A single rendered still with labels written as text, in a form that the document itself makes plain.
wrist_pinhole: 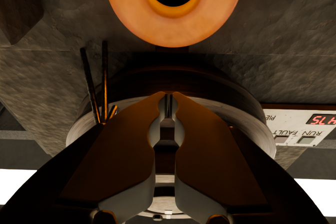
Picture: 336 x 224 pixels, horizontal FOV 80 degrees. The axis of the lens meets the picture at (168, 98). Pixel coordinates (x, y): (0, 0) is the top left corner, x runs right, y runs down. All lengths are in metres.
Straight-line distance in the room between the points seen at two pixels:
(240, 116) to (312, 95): 0.30
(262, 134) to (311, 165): 8.83
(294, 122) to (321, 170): 8.68
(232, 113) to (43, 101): 0.51
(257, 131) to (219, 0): 0.25
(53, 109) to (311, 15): 0.64
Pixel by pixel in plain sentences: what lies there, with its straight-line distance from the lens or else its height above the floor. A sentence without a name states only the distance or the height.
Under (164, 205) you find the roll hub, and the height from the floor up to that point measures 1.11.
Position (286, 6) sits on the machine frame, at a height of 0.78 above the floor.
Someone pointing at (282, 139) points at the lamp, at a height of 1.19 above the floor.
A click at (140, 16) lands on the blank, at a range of 0.27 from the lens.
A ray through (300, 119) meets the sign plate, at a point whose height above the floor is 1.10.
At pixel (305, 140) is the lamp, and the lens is 0.76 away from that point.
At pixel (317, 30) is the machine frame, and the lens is 0.42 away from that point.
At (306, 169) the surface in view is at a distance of 9.05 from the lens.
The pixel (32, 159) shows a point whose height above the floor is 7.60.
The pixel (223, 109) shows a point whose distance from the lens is 0.34.
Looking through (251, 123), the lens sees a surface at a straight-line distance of 0.39.
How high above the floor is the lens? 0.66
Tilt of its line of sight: 47 degrees up
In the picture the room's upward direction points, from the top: 180 degrees counter-clockwise
